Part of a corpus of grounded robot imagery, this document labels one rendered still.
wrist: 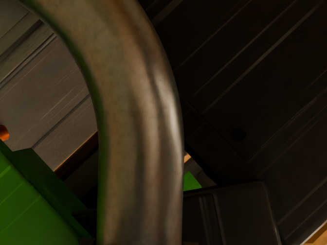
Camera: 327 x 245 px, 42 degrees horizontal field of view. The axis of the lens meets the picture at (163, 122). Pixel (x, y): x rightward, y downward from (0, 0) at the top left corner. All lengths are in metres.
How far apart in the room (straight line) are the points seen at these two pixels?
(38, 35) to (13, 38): 0.01
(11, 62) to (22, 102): 0.43
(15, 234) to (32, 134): 0.54
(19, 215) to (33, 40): 0.08
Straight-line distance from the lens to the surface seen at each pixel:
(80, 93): 0.72
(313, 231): 0.24
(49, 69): 0.61
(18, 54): 0.20
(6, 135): 0.63
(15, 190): 0.18
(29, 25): 0.20
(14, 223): 0.19
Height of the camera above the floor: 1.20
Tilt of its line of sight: 15 degrees down
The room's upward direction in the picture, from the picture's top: 137 degrees clockwise
